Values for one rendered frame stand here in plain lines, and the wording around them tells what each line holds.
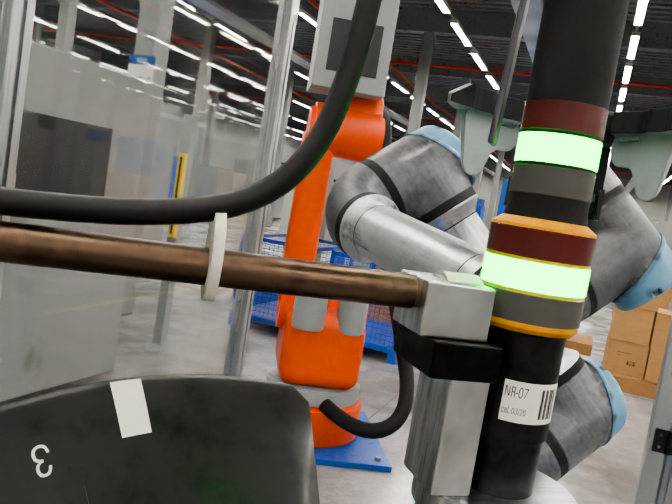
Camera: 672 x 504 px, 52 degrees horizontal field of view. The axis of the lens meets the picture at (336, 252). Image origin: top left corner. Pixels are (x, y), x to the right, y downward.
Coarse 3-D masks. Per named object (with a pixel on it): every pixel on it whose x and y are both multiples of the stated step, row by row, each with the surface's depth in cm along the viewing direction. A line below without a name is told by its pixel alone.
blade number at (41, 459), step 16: (48, 432) 34; (16, 448) 33; (32, 448) 34; (48, 448) 34; (32, 464) 33; (48, 464) 34; (64, 464) 34; (32, 480) 33; (48, 480) 33; (64, 480) 34
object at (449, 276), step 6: (438, 276) 28; (444, 276) 28; (450, 276) 27; (456, 276) 28; (462, 276) 28; (468, 276) 28; (474, 276) 28; (462, 282) 27; (468, 282) 27; (474, 282) 28; (480, 282) 28
